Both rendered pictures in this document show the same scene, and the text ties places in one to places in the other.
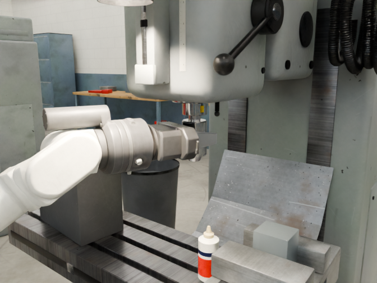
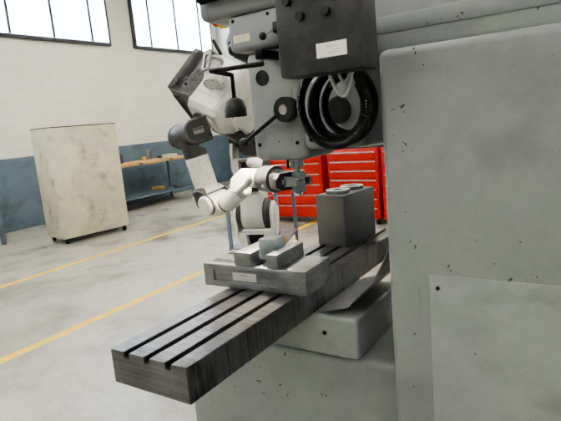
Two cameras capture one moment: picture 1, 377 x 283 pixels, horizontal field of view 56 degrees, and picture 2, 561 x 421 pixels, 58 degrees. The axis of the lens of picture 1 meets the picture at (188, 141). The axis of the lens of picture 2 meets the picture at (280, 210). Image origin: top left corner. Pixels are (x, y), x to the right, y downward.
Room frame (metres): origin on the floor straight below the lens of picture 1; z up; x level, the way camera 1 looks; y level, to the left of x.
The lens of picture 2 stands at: (0.47, -1.56, 1.43)
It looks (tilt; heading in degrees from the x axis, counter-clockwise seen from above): 10 degrees down; 86
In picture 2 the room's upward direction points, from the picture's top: 5 degrees counter-clockwise
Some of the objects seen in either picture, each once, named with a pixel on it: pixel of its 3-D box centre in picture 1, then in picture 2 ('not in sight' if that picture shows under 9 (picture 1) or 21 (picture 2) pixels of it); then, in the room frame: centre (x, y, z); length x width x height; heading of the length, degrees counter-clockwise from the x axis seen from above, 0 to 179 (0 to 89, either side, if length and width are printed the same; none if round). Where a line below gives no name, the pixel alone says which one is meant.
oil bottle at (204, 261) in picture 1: (208, 251); not in sight; (0.62, -0.04, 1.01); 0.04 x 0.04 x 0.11
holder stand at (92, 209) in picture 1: (77, 188); (346, 213); (0.86, 0.28, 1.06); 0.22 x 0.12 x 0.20; 46
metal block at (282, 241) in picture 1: (275, 246); (272, 246); (0.54, -0.15, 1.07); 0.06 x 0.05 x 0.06; 54
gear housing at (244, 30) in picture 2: not in sight; (297, 29); (0.68, -0.04, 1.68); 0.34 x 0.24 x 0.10; 142
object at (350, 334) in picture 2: not in sight; (308, 307); (0.65, -0.01, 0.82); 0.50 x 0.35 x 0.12; 142
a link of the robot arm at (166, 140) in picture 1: (151, 144); (280, 180); (0.60, 0.07, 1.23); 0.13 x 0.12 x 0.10; 33
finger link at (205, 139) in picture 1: (203, 140); (290, 182); (0.62, -0.03, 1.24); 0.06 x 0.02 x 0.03; 123
